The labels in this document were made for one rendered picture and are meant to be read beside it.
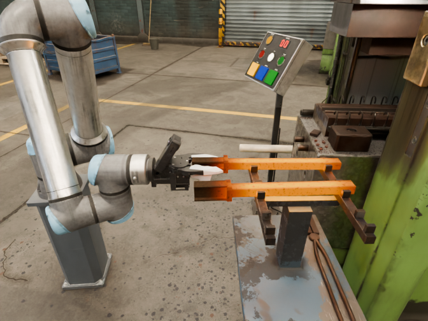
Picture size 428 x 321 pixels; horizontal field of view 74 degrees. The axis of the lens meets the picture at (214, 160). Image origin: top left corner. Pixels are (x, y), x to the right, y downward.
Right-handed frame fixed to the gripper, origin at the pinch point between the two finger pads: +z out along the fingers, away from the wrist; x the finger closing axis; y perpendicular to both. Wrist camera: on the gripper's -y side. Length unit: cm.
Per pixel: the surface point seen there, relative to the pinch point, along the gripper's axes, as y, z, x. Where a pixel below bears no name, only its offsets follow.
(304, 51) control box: -17, 44, -80
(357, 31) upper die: -32, 45, -29
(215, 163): -0.8, -0.8, 1.5
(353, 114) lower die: -2, 52, -33
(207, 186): -2.0, -2.8, 14.2
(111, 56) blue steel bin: 62, -195, -501
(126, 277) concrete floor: 97, -51, -36
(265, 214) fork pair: -0.3, 10.0, 22.5
